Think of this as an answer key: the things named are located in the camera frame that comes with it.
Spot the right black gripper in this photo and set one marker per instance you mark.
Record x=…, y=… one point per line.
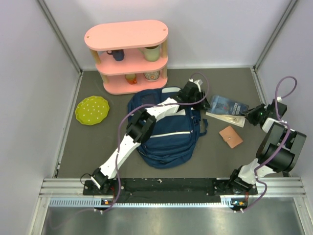
x=249, y=114

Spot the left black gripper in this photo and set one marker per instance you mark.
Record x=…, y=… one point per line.
x=204, y=104

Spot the blue Nineteen Eighty-Four book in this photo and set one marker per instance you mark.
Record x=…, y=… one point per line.
x=227, y=110

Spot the navy blue student backpack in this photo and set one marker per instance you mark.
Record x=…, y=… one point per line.
x=174, y=137

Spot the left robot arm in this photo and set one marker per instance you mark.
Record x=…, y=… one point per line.
x=141, y=122

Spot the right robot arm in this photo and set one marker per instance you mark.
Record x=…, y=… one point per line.
x=278, y=152

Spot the patterned ceramic bowl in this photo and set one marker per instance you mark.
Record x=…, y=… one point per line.
x=152, y=75

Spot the pale green mug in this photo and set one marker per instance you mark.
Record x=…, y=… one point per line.
x=150, y=54

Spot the small orange cup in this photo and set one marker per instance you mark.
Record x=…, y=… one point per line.
x=131, y=78

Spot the pink three-tier wooden shelf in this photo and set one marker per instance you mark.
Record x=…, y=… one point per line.
x=128, y=36

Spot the dark blue mug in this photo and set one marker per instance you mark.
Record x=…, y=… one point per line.
x=118, y=54

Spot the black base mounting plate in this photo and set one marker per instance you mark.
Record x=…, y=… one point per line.
x=211, y=186

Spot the green polka dot plate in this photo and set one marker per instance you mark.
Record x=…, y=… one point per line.
x=92, y=110

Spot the aluminium frame rail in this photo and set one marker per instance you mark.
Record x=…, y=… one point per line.
x=280, y=208

